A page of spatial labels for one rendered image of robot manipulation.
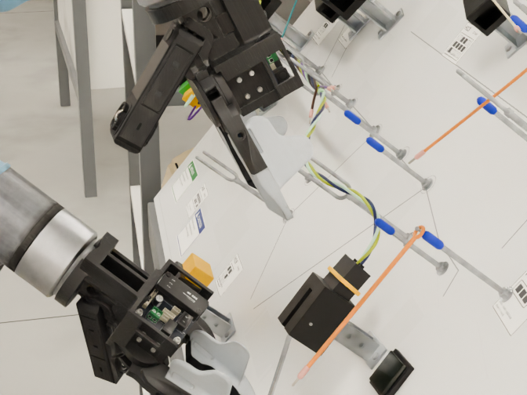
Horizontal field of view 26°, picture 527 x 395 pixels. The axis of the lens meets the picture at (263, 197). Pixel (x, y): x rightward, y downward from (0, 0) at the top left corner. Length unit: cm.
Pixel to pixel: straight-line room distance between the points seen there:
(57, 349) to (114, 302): 222
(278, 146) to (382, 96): 46
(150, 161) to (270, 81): 100
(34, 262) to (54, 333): 231
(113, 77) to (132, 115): 321
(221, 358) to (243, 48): 30
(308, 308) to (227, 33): 26
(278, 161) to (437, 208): 24
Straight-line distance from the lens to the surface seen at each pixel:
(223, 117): 94
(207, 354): 109
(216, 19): 97
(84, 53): 410
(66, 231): 104
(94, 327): 108
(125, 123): 96
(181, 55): 96
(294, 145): 97
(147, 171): 197
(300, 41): 177
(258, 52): 95
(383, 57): 149
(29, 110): 530
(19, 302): 354
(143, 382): 106
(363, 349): 108
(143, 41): 190
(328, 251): 128
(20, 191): 105
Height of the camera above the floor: 160
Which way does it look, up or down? 22 degrees down
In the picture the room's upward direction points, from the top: straight up
